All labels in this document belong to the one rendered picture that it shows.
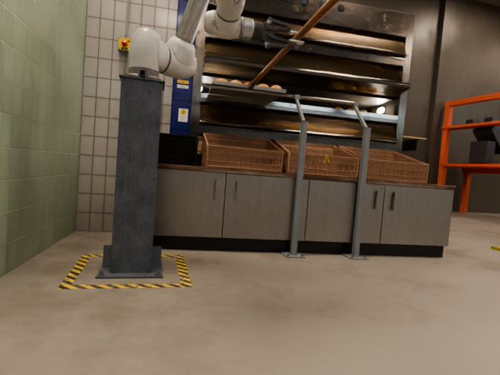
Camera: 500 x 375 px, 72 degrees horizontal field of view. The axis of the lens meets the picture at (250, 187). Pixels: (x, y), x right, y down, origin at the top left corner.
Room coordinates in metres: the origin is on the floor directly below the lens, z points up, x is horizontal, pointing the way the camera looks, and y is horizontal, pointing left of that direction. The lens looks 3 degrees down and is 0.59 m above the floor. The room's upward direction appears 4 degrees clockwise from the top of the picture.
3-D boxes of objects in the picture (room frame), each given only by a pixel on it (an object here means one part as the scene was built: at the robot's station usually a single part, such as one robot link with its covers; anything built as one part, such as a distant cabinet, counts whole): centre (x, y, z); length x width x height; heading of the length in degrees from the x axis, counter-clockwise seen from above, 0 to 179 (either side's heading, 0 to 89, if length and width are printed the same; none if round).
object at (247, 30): (1.54, 0.07, 1.19); 0.09 x 0.06 x 0.09; 12
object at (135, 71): (1.83, 0.60, 1.03); 0.22 x 0.18 x 0.06; 16
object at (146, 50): (1.86, 0.60, 1.17); 0.18 x 0.16 x 0.22; 140
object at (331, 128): (3.05, -0.42, 1.02); 1.79 x 0.11 x 0.19; 101
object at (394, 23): (3.08, -0.42, 2.00); 1.80 x 0.08 x 0.21; 101
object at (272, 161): (2.68, 0.10, 0.72); 0.56 x 0.49 x 0.28; 102
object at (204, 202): (2.75, -0.37, 0.29); 2.42 x 0.56 x 0.58; 101
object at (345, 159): (2.79, -0.49, 0.72); 0.56 x 0.49 x 0.28; 101
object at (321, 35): (3.05, -0.42, 1.80); 1.79 x 0.11 x 0.19; 101
